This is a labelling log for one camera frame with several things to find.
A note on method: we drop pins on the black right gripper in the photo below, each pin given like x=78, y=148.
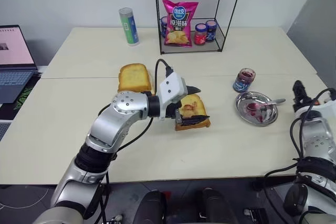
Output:
x=303, y=102

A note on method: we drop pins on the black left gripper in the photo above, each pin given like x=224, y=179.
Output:
x=170, y=110

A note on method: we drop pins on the toast slice with jam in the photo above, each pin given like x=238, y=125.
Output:
x=194, y=106

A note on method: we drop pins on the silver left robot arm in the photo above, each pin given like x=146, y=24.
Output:
x=115, y=119

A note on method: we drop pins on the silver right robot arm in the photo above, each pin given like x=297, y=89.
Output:
x=317, y=142

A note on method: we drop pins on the open blueberry jam jar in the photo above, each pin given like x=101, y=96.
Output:
x=243, y=80

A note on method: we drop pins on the plain toast slice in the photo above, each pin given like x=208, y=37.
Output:
x=134, y=77

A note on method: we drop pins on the red jam jar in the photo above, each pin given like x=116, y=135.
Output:
x=200, y=35

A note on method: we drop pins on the blue lidded jam jar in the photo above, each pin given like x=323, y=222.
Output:
x=164, y=26
x=211, y=31

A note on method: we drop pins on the steel spoon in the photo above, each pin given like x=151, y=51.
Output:
x=273, y=102

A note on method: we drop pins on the round steel plate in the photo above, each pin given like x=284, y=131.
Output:
x=262, y=117

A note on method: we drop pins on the pink potato chip bag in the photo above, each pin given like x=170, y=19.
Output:
x=179, y=22

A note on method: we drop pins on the green blue cylindrical can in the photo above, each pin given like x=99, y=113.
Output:
x=129, y=26

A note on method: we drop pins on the dark rounded shape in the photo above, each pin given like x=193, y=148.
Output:
x=216, y=205
x=152, y=207

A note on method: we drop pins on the black green desk mat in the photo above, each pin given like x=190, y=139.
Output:
x=25, y=90

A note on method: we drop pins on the open laptop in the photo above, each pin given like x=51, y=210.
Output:
x=15, y=58

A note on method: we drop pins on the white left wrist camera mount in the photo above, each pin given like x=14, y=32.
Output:
x=170, y=87

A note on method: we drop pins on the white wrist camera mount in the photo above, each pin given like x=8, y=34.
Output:
x=170, y=87
x=326, y=107

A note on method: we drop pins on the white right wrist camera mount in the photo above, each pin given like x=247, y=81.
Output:
x=326, y=107

